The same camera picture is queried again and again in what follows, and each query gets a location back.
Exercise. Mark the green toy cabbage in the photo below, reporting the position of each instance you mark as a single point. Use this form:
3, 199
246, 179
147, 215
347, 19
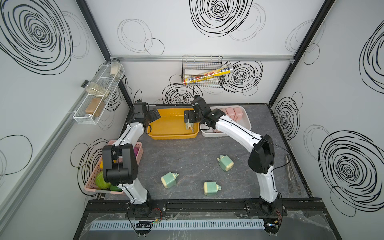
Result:
101, 183

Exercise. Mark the white wire wall shelf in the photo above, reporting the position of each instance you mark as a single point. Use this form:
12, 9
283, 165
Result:
112, 102

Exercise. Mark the black wire wall basket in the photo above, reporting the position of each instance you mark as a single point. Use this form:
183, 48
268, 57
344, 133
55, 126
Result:
194, 68

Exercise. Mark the yellow plastic tray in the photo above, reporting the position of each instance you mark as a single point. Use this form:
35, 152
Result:
171, 125

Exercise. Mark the white slotted cable duct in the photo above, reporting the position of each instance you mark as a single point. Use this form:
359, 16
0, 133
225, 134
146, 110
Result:
129, 225

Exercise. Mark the metal tongs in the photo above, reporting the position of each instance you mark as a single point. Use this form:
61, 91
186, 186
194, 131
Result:
293, 183

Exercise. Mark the purple toy fruit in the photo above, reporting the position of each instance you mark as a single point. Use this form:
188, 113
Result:
136, 150

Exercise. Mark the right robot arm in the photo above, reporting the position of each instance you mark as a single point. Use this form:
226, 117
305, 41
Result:
261, 149

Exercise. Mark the glass jar on shelf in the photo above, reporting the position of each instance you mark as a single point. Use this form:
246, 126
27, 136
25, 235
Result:
115, 67

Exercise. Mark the green sharpener round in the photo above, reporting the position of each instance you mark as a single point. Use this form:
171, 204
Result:
190, 127

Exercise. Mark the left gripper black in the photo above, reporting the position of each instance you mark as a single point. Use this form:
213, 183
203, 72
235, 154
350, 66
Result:
152, 117

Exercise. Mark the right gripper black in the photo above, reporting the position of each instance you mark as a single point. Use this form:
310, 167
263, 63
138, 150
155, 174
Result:
191, 115

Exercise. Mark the white plastic tray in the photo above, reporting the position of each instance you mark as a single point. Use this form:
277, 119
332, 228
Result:
244, 122

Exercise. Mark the clear bottle on shelf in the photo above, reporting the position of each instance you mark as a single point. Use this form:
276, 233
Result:
95, 89

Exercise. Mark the yellow toothpaste box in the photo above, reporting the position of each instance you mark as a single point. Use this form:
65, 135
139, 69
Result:
208, 75

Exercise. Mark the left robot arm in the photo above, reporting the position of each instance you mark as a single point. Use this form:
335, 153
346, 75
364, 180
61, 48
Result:
120, 166

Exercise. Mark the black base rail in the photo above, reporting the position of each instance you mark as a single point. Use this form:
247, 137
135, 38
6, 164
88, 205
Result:
166, 208

